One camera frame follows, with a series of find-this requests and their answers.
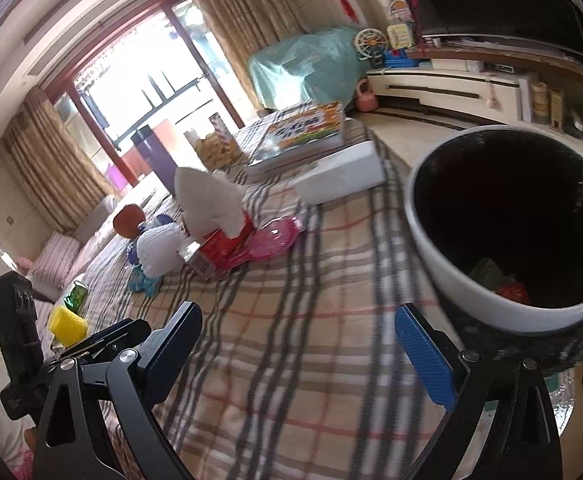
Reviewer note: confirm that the white tissue pack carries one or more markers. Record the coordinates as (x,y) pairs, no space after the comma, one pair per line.
(351,170)

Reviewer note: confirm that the red snack bag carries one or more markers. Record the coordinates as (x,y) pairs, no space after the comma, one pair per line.
(209,259)

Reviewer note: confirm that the toy telephone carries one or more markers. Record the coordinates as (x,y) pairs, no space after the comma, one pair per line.
(400,36)

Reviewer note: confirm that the clear jar of biscuits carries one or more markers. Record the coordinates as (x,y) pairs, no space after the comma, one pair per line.
(218,149)

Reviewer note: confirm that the pink toy kettlebell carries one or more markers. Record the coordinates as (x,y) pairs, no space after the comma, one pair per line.
(365,99)

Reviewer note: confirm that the white tv cabinet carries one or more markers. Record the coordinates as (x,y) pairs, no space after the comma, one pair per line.
(483,95)

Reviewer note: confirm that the white trash bin black liner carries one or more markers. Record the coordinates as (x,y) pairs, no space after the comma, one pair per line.
(496,216)

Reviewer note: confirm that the white plastic shopping bag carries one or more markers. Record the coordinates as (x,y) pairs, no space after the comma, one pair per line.
(209,202)

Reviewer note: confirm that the toy ferris wheel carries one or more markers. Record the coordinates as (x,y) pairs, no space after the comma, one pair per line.
(371,44)

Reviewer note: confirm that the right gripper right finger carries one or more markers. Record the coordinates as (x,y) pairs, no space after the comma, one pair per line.
(522,442)

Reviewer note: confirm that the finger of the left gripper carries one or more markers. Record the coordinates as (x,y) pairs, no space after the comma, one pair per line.
(108,343)

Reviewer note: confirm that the right beige curtain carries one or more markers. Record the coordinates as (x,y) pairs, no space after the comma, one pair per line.
(244,27)

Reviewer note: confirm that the left beige curtain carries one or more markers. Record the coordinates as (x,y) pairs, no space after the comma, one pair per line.
(63,184)

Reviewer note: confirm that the striped pink cushion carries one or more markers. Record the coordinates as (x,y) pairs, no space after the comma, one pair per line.
(56,259)

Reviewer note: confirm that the teal covered armchair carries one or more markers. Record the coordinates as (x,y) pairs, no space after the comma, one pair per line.
(322,67)

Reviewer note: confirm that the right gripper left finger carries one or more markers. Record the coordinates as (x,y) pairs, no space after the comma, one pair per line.
(72,439)

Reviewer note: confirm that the beige curtain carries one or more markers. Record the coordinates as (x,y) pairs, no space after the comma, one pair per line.
(244,27)
(63,184)

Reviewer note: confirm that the plaid tablecloth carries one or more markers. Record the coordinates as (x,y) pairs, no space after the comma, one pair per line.
(297,373)

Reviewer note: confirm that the green snack wrapper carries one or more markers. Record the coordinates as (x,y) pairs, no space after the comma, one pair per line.
(76,296)

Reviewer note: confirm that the orange children's book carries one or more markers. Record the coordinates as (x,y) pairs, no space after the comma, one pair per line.
(295,135)

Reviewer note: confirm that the purple thermos bottle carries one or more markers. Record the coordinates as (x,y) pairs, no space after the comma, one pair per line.
(156,155)

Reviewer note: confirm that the pink sofa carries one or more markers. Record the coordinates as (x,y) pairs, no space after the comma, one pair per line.
(94,233)

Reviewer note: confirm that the teal snack packet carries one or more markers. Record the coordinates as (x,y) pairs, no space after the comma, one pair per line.
(139,282)

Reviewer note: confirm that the red apple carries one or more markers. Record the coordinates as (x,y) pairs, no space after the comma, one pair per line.
(128,220)

